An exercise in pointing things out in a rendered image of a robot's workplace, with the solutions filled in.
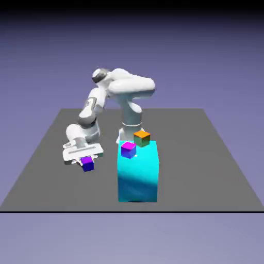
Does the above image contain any large cyan box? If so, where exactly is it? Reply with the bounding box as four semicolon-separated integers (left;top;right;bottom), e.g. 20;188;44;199
117;140;160;203

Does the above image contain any small magenta cube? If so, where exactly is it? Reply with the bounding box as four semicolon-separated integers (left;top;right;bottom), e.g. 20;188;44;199
120;141;137;159

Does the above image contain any small orange cube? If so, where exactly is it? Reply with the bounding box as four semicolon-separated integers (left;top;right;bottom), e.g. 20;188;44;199
133;130;151;147

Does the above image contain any small blue cube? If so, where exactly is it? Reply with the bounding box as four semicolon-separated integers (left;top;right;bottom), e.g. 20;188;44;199
80;156;95;173

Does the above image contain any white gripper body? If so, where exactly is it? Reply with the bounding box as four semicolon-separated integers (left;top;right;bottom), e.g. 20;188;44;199
62;143;104;162

